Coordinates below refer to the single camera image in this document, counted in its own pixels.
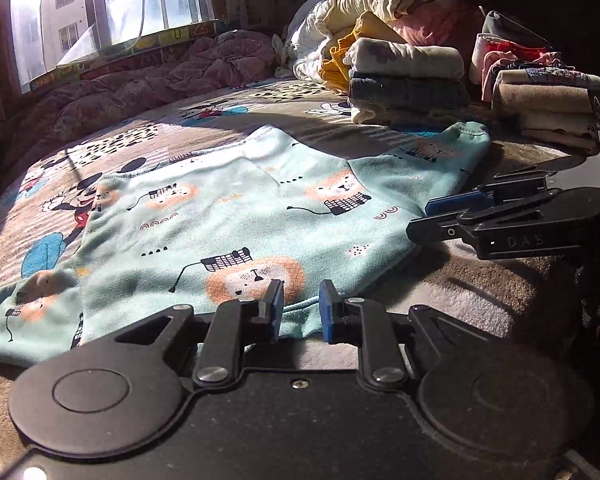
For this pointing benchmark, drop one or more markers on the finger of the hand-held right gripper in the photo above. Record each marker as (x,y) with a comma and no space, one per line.
(435,230)
(455,204)

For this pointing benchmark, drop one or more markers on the folded blue grey sweater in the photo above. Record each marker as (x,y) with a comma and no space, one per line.
(410,92)

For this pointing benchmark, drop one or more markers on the teal lion print sweatshirt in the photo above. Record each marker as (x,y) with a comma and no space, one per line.
(230,210)

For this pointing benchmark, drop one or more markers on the purple comforter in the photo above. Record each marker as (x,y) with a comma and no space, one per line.
(180,70)

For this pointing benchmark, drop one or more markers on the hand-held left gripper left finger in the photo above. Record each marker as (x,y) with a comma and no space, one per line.
(276,310)

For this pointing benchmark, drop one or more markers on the white ruffled quilt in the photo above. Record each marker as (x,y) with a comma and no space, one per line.
(310,40)

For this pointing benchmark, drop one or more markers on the colourful alphabet foam board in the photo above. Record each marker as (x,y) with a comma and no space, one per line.
(130,45)

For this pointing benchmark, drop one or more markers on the folded beige garment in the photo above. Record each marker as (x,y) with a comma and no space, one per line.
(555,130)

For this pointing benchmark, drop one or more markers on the folded cream printed cloth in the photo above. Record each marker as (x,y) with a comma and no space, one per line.
(405,60)

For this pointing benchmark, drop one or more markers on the folded grey garment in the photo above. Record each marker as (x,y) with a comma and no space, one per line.
(510,30)

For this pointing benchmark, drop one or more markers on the yellow garment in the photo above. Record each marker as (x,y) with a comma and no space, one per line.
(337,60)

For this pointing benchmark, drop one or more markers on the clear plastic sheet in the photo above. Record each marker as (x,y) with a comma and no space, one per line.
(82,47)

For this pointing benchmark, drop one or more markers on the folded pink red clothes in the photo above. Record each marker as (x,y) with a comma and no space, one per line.
(495,65)

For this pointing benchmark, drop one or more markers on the pink pillow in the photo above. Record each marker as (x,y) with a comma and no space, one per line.
(440,35)

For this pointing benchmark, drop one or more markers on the folded brown garment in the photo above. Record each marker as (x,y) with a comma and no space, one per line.
(540,97)

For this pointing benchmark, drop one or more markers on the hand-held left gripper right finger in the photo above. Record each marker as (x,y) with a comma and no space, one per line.
(327,310)

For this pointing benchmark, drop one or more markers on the folded cream garment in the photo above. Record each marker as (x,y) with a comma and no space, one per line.
(410,115)

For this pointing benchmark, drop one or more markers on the window with wooden frame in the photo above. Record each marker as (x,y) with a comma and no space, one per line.
(95,5)

